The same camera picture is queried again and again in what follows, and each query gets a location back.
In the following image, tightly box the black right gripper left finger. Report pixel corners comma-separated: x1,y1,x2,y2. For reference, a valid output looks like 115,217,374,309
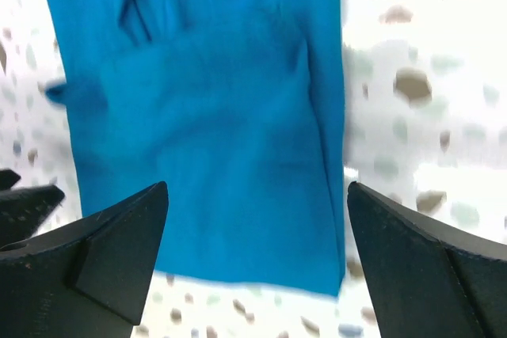
1,182,168,337

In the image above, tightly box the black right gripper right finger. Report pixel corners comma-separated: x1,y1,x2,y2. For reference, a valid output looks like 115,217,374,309
347,182,506,338

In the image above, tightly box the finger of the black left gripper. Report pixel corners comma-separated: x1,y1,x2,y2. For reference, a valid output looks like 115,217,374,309
1,184,65,247
0,169,21,190

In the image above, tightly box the blue t shirt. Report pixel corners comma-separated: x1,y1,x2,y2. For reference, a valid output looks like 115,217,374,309
47,0,345,296

